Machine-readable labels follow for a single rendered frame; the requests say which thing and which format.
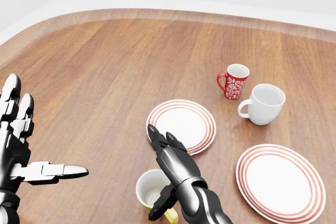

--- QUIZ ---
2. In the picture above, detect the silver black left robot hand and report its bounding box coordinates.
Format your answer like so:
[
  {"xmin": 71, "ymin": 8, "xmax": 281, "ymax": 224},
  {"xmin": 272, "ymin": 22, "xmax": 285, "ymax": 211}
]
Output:
[{"xmin": 0, "ymin": 73, "xmax": 89, "ymax": 195}]

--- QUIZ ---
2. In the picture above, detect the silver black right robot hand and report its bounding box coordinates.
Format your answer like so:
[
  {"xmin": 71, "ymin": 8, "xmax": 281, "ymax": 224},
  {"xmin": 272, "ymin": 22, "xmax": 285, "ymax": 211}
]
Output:
[{"xmin": 147, "ymin": 123, "xmax": 208, "ymax": 221}]

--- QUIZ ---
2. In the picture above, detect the yellow and white mug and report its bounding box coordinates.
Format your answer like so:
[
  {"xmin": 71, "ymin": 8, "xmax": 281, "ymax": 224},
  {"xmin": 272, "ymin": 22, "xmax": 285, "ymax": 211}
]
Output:
[{"xmin": 135, "ymin": 169, "xmax": 179, "ymax": 223}]

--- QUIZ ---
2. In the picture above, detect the white plate with red rings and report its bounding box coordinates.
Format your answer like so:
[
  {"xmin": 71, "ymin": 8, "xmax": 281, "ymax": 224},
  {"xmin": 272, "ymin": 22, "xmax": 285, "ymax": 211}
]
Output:
[
  {"xmin": 235, "ymin": 143, "xmax": 327, "ymax": 224},
  {"xmin": 146, "ymin": 99, "xmax": 217, "ymax": 156}
]

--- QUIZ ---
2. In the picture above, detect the red white patterned mug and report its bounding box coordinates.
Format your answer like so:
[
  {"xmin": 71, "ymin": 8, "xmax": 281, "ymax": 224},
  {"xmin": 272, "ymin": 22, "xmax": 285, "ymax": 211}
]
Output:
[{"xmin": 216, "ymin": 63, "xmax": 250, "ymax": 100}]

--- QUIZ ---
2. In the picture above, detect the plain white mug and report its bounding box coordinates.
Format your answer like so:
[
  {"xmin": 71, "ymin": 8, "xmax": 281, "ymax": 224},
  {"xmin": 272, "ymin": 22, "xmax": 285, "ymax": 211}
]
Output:
[{"xmin": 237, "ymin": 83, "xmax": 286, "ymax": 126}]

